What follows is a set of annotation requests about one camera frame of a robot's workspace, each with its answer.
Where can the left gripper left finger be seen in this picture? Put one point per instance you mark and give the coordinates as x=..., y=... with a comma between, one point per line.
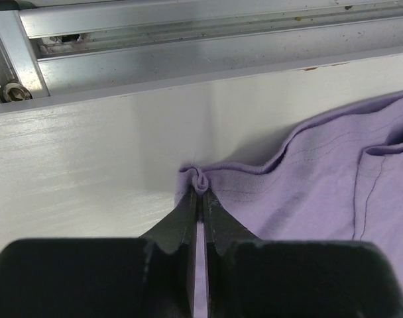
x=170, y=261

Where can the aluminium frame rail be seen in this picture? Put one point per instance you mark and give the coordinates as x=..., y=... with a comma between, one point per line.
x=50, y=55

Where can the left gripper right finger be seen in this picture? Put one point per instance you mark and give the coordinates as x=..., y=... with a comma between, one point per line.
x=221, y=231

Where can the purple t shirt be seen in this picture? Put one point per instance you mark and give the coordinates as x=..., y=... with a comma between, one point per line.
x=328, y=209

